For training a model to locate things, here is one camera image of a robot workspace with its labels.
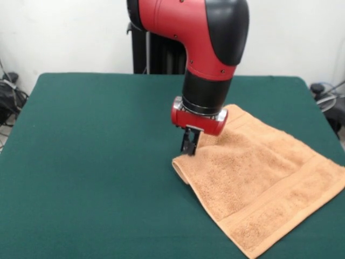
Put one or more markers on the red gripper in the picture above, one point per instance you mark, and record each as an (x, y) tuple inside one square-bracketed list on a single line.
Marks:
[(199, 122)]

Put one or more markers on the orange terry towel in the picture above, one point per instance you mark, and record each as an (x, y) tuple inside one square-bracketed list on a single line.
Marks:
[(256, 175)]

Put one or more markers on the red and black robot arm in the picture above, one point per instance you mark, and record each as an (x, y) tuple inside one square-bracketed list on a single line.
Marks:
[(202, 32)]

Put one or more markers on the dark green table cloth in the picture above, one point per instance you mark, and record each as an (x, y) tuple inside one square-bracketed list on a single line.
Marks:
[(81, 162)]

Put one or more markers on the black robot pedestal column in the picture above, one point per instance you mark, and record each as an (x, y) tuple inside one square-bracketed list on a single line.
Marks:
[(151, 51)]

